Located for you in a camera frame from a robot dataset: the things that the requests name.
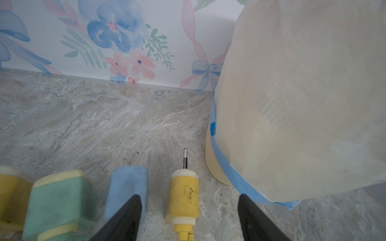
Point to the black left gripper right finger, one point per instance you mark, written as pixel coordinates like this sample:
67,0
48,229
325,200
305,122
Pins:
255,224

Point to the green pencil sharpener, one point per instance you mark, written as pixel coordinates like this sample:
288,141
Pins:
61,207

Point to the yellow pencil sharpener back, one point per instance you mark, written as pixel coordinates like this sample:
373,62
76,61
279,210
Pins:
15,193

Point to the yellow pencil sharpener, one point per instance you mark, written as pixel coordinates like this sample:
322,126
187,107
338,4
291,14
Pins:
15,193
183,207

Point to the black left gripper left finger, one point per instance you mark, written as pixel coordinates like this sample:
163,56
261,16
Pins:
124,225

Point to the blue pencil sharpener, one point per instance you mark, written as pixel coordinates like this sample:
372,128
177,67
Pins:
125,182

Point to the cream waste bin with liner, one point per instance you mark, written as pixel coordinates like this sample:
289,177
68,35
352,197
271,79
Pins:
299,111

